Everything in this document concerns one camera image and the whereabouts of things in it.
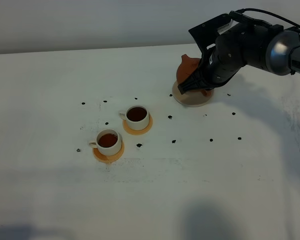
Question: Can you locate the orange coaster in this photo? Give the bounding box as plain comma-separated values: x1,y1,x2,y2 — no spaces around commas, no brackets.
122,113,154,136
92,142,125,164

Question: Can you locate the white teacup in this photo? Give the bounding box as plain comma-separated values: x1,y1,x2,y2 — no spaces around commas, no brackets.
88,128,122,156
118,105,150,131

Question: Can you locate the beige round teapot coaster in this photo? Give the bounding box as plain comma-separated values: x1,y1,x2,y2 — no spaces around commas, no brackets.
172,81,214,107

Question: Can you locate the white teacup near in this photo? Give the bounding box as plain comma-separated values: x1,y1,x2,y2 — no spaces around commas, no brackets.
88,128,122,156

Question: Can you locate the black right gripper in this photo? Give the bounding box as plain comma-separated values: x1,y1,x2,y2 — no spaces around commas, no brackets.
178,23,275,96

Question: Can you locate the orange coaster far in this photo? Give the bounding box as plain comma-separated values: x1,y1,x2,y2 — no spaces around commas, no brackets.
122,113,154,136

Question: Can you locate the brown clay teapot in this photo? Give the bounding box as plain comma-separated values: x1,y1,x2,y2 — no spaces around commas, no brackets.
176,54,212,98

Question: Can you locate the white teacup far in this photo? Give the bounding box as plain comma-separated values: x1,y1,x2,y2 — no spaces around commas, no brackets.
118,105,150,131

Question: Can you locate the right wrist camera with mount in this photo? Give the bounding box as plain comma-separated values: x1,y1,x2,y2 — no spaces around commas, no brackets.
188,13,233,54

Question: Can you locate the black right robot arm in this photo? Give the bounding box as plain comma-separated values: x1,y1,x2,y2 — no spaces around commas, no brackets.
178,23,300,94

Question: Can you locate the orange coaster near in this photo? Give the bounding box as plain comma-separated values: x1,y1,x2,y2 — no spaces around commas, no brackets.
92,142,125,164

